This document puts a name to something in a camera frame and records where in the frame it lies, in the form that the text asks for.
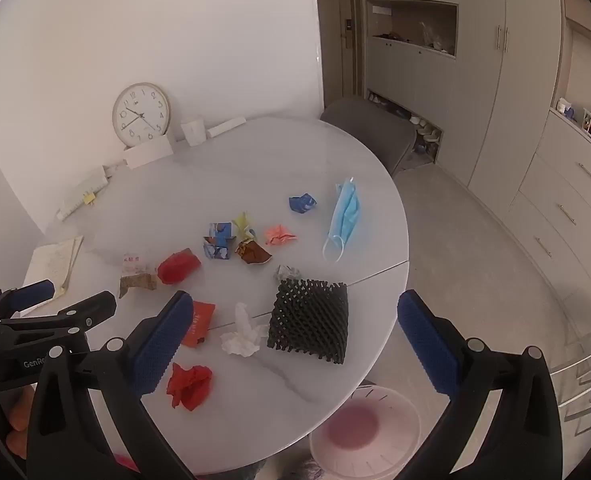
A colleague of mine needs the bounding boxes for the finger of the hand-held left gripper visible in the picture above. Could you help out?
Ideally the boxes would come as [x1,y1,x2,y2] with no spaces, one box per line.
[0,290,117,355]
[0,279,56,315]

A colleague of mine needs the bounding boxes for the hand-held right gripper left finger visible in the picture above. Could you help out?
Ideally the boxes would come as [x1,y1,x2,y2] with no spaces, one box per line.
[26,290,199,480]

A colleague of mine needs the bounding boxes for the white tissue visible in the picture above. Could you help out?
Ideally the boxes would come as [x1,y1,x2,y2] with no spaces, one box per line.
[220,302,270,358]

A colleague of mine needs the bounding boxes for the clear plastic bag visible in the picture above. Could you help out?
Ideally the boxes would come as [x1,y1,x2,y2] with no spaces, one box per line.
[420,22,449,51]

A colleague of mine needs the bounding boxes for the person's left hand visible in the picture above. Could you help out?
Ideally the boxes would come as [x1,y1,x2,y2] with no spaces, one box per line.
[4,385,39,461]

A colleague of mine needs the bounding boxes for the white cup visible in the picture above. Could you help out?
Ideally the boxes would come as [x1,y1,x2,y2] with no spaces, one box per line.
[180,117,207,147]

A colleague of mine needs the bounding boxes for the white rectangular box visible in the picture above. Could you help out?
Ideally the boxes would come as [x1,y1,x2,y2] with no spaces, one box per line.
[124,135,175,170]

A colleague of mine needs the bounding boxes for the round wall clock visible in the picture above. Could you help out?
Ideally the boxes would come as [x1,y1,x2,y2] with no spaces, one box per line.
[112,82,171,150]

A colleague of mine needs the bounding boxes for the white folded booklet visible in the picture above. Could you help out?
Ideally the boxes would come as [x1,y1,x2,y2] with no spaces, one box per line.
[57,165,109,222]

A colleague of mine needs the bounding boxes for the beige drawer cabinet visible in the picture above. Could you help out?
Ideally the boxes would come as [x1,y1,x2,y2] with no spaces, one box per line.
[505,105,591,321]

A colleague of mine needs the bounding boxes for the pink fleece jacket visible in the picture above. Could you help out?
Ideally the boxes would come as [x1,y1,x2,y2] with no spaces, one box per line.
[113,452,141,476]

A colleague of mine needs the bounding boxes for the yellow paper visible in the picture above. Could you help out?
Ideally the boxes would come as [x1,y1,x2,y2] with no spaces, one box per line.
[232,212,256,241]

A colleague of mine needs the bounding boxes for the grey fuzzy slipper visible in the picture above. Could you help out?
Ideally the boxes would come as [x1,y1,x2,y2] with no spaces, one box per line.
[286,460,326,480]

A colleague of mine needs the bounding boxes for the pink and white wrapper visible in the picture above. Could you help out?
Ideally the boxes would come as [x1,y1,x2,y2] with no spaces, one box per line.
[122,253,151,276]

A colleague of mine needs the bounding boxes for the tall beige cabinet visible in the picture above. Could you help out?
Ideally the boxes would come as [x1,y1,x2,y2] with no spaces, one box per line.
[363,0,561,221]

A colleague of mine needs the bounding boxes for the grey upholstered chair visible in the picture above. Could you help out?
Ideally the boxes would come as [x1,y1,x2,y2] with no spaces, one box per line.
[319,96,419,176]

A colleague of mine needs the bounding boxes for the brown foil wrapper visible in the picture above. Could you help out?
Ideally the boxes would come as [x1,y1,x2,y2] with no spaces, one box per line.
[234,239,273,265]

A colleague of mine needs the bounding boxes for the orange paper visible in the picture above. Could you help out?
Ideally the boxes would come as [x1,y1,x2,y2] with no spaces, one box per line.
[264,225,297,247]

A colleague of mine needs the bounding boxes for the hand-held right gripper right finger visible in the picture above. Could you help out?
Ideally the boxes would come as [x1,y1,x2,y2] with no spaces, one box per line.
[397,289,563,480]

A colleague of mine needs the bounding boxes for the blue printed wrapper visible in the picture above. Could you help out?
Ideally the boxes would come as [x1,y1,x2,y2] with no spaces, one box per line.
[203,222,240,261]

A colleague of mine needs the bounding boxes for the white plastic waste bin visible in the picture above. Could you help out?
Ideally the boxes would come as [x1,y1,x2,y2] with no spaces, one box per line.
[309,385,421,480]

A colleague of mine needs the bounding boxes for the blue face mask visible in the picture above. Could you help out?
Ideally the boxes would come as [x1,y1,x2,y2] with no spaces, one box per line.
[323,176,363,264]

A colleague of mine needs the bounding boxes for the red plastic bag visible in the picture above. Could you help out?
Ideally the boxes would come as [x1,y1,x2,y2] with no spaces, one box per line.
[166,362,213,412]

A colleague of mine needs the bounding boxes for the red wrapper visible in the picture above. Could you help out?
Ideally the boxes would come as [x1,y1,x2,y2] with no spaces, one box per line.
[156,248,202,285]

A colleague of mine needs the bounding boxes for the black foam net sleeve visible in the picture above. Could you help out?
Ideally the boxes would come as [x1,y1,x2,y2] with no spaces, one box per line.
[267,277,349,366]

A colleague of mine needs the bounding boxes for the row of shoes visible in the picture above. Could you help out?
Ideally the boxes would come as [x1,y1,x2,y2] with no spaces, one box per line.
[368,91,443,156]

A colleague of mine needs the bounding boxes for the paper notebook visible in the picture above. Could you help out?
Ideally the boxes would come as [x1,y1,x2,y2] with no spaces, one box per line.
[20,235,84,318]

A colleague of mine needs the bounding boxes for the torn brown paper piece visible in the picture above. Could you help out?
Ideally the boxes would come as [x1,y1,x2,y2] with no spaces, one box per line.
[119,272,159,299]

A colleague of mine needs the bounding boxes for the red packet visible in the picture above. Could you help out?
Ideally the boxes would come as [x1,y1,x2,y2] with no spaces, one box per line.
[182,301,216,349]

